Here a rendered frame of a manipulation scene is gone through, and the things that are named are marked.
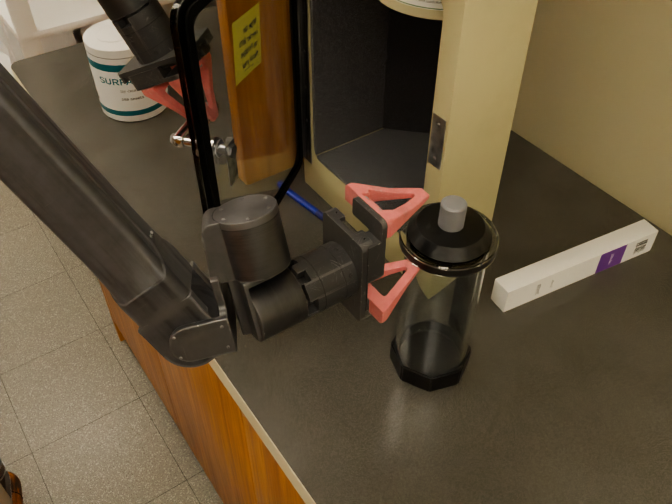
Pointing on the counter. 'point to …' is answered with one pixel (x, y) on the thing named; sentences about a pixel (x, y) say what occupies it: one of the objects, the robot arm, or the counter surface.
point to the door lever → (181, 137)
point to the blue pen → (305, 203)
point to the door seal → (204, 100)
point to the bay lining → (370, 70)
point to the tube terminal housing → (460, 106)
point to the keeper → (437, 141)
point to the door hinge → (304, 77)
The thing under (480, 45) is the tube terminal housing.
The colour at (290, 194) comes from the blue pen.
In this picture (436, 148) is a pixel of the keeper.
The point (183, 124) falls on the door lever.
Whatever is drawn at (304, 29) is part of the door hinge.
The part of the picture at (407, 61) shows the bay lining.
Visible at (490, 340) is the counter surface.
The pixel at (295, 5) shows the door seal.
